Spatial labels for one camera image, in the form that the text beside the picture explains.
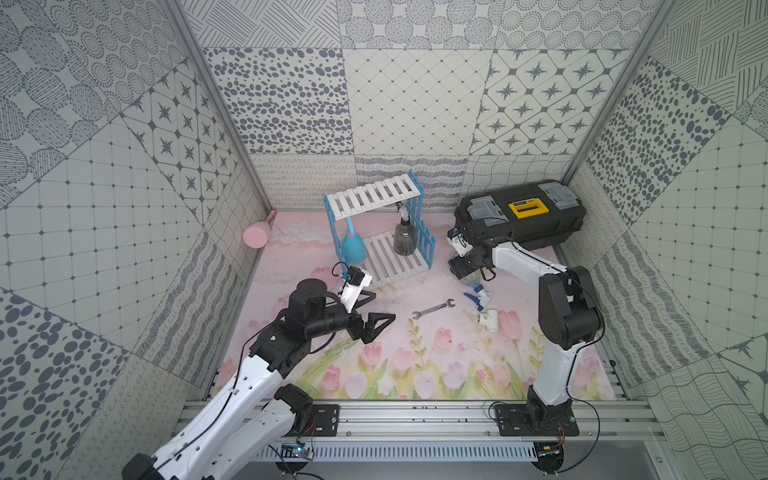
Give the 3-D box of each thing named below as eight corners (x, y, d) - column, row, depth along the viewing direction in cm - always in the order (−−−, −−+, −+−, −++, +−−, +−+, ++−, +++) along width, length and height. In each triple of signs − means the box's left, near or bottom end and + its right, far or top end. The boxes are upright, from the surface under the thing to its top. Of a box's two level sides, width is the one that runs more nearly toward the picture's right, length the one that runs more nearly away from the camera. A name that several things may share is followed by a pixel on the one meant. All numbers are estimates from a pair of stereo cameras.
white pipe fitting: (480, 332, 90) (482, 328, 88) (476, 312, 94) (478, 308, 92) (498, 332, 90) (501, 328, 88) (494, 312, 94) (496, 308, 92)
